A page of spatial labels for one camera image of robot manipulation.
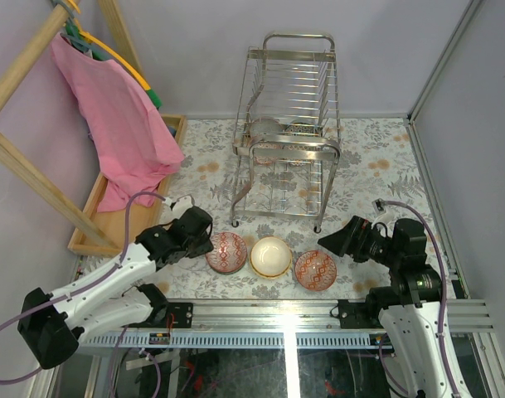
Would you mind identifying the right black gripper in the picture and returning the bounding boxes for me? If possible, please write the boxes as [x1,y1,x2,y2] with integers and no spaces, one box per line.
[317,215,401,267]

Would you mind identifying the orange red patterned bowl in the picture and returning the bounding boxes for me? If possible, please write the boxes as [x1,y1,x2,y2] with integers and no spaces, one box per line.
[294,250,337,292]

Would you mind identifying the blue patterned bowl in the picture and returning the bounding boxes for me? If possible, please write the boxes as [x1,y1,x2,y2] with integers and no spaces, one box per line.
[284,121,320,137]

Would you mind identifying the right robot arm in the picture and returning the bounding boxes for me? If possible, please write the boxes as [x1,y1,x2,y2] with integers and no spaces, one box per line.
[318,216,471,397]

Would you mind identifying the aluminium corner post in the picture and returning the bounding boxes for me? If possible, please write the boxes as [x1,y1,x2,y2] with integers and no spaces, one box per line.
[406,0,484,124]

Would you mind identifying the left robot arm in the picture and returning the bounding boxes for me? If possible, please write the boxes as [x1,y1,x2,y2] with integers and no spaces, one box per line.
[17,206,213,369]

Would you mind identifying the pink cloth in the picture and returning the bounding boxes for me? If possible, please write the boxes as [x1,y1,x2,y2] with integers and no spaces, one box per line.
[51,36,184,212]

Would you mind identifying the yellow plastic hanger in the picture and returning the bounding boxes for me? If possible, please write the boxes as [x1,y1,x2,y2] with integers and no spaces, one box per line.
[72,0,152,94]

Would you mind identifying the green plastic hanger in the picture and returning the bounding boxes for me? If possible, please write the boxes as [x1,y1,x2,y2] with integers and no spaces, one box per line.
[61,22,162,109]

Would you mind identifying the stainless steel dish rack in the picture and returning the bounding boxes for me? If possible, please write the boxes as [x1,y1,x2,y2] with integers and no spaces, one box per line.
[230,32,342,232]

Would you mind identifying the red diamond patterned bowl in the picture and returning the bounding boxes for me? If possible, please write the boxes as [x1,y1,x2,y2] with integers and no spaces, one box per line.
[205,232,248,274]

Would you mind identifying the wooden tray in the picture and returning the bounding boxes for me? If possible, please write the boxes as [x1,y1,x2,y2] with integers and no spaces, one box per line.
[67,114,188,256]

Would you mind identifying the aluminium rail frame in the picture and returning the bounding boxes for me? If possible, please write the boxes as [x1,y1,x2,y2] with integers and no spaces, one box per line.
[27,296,505,398]

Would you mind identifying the cream bowl orange rim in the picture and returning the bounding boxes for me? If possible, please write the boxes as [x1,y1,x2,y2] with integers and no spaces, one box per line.
[249,236,293,279]

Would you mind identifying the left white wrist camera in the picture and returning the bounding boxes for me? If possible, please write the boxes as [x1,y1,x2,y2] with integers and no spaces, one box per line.
[163,195,195,218]

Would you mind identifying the wooden clothes rack frame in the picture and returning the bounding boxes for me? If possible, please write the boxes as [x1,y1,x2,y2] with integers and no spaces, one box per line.
[0,0,143,250]

